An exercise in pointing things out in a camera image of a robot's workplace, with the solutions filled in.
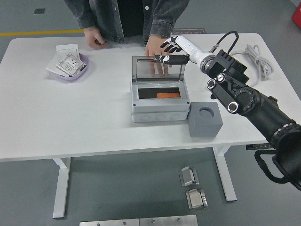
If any brown floor sign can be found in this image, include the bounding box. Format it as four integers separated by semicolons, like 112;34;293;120
171;28;206;36

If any grey electrical box clear lid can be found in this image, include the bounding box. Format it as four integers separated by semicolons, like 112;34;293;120
130;55;191;123

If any black table control panel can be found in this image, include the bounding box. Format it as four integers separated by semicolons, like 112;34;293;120
246;143;275;150

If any red object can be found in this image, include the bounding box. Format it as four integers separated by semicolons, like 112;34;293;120
291;4;301;30

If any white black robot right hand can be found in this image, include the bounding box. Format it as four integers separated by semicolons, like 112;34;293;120
154;35;209;69

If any white table leg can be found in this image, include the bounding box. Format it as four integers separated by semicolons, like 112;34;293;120
52;157;72;218
213;146;238;202

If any long metal plate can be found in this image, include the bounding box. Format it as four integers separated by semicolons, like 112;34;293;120
79;218;140;226

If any large grey metal block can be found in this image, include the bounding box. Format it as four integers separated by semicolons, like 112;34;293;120
185;188;209;210

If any person's right hand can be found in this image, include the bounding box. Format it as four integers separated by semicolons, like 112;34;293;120
84;27;109;50

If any small grey metal block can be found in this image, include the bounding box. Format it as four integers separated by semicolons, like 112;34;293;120
178;166;200;188

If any grey cube with round hole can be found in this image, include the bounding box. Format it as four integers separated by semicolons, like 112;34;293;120
188;101;223;138

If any orange cylinder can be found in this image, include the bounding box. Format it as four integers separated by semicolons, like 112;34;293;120
156;92;181;98

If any white power cord with plug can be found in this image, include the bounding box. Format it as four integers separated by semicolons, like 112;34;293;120
231;44;275;88

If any plain white switch panel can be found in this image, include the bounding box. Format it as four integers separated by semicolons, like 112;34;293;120
55;44;80;57

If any purple tray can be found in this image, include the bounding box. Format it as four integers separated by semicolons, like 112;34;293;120
49;53;90;82

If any person's left hand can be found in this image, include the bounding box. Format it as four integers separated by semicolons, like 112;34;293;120
144;34;174;78

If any tall metal plate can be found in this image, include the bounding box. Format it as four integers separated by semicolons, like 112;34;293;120
139;214;198;226

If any yellow floor tape line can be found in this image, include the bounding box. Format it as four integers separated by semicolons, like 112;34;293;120
0;29;85;37

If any person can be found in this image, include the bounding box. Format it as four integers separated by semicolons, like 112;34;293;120
63;0;190;78

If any printed white socket panel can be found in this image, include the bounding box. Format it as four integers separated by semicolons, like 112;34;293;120
56;53;87;77

